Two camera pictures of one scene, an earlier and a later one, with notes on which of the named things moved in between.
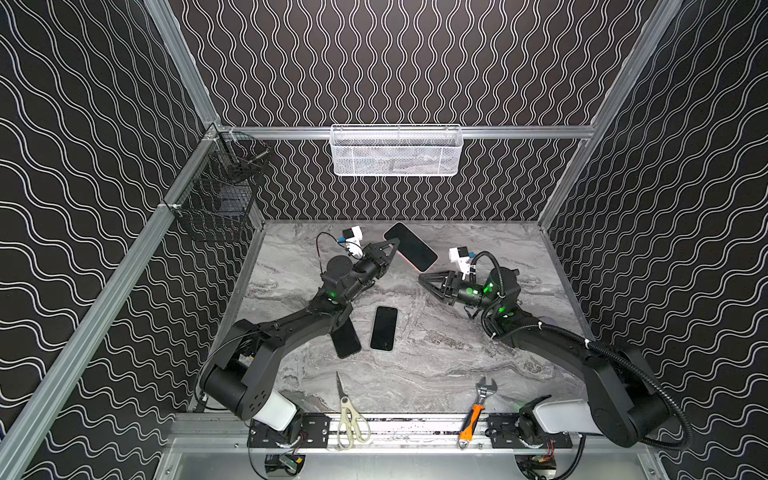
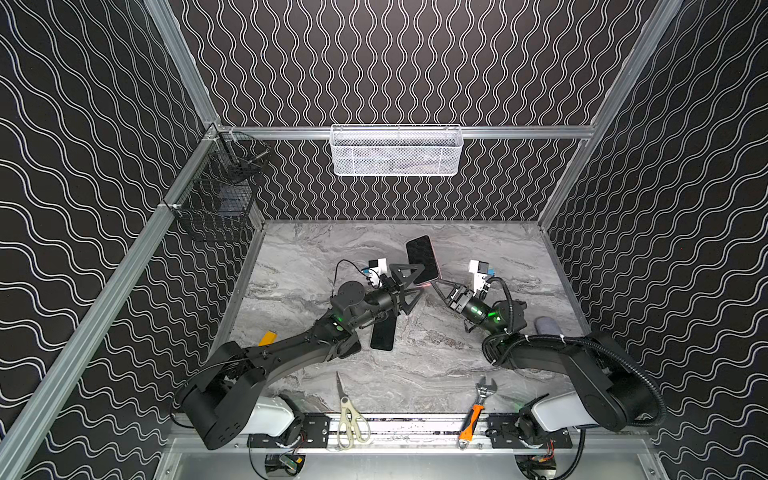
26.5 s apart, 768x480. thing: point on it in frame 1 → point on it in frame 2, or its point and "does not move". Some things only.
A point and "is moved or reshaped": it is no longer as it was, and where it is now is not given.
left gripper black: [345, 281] → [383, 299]
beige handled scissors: [350, 421] does not move
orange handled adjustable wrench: [467, 434] does not move
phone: [411, 247] is moved or reshaped
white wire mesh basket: [396, 150] does not move
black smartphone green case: [384, 327] does not move
